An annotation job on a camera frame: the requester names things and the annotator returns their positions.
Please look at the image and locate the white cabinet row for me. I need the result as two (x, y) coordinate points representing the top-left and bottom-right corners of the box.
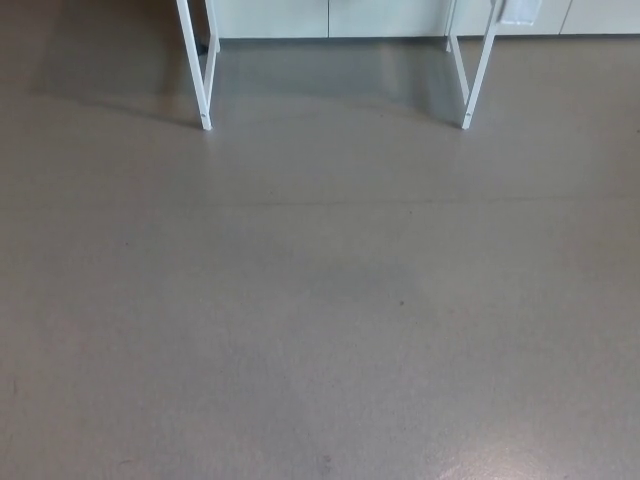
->
(201, 0), (640, 39)

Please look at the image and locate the white hanging cloth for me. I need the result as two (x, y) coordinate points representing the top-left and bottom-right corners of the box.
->
(501, 0), (543, 27)

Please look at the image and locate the white metal desk leg frame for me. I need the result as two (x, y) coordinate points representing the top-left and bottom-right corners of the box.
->
(445, 0), (507, 131)
(175, 0), (222, 132)

